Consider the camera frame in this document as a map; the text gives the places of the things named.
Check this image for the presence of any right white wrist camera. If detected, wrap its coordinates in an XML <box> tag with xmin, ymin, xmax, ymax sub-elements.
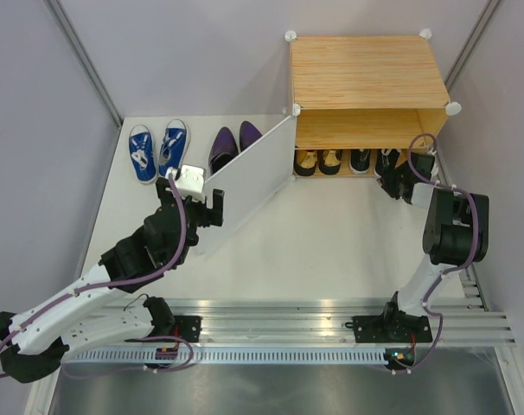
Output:
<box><xmin>427</xmin><ymin>146</ymin><xmax>439</xmax><ymax>182</ymax></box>

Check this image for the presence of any right blue canvas sneaker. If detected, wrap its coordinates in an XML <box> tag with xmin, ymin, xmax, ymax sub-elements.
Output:
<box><xmin>158</xmin><ymin>118</ymin><xmax>189</xmax><ymax>177</ymax></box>

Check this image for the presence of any white cabinet door panel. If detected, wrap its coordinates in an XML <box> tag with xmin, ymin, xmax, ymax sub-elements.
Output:
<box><xmin>193</xmin><ymin>116</ymin><xmax>297</xmax><ymax>256</ymax></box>

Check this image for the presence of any aluminium rail base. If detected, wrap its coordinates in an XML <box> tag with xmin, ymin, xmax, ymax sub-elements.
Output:
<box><xmin>43</xmin><ymin>297</ymin><xmax>518</xmax><ymax>347</ymax></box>

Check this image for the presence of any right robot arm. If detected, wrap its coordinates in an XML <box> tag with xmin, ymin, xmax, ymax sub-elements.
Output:
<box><xmin>375</xmin><ymin>153</ymin><xmax>489</xmax><ymax>342</ymax></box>

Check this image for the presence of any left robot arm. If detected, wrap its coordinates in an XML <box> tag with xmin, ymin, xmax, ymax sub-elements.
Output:
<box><xmin>0</xmin><ymin>178</ymin><xmax>225</xmax><ymax>384</ymax></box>

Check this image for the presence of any white slotted cable duct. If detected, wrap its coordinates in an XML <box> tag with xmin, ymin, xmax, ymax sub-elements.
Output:
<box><xmin>70</xmin><ymin>347</ymin><xmax>387</xmax><ymax>365</ymax></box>

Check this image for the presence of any black white sneaker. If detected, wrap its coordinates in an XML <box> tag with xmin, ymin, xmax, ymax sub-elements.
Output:
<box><xmin>374</xmin><ymin>149</ymin><xmax>401</xmax><ymax>178</ymax></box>
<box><xmin>349</xmin><ymin>149</ymin><xmax>371</xmax><ymax>176</ymax></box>

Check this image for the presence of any gold loafer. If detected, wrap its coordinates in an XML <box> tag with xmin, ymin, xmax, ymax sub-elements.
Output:
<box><xmin>318</xmin><ymin>150</ymin><xmax>342</xmax><ymax>176</ymax></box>
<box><xmin>293</xmin><ymin>150</ymin><xmax>317</xmax><ymax>177</ymax></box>

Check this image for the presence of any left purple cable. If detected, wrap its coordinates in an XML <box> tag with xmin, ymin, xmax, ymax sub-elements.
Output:
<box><xmin>0</xmin><ymin>172</ymin><xmax>195</xmax><ymax>380</ymax></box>

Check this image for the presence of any blue canvas sneaker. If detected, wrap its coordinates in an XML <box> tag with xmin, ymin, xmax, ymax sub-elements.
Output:
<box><xmin>128</xmin><ymin>124</ymin><xmax>157</xmax><ymax>184</ymax></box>
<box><xmin>158</xmin><ymin>118</ymin><xmax>189</xmax><ymax>177</ymax></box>

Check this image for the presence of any purple pointed loafer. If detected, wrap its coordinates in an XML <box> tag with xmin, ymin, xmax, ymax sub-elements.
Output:
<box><xmin>208</xmin><ymin>126</ymin><xmax>239</xmax><ymax>175</ymax></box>
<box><xmin>239</xmin><ymin>120</ymin><xmax>263</xmax><ymax>151</ymax></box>

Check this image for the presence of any left blue canvas sneaker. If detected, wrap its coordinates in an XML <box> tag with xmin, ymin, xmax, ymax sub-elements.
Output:
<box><xmin>128</xmin><ymin>124</ymin><xmax>157</xmax><ymax>184</ymax></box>

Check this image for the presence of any wooden shoe cabinet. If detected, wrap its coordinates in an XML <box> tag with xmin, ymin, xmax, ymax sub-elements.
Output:
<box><xmin>284</xmin><ymin>29</ymin><xmax>462</xmax><ymax>176</ymax></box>

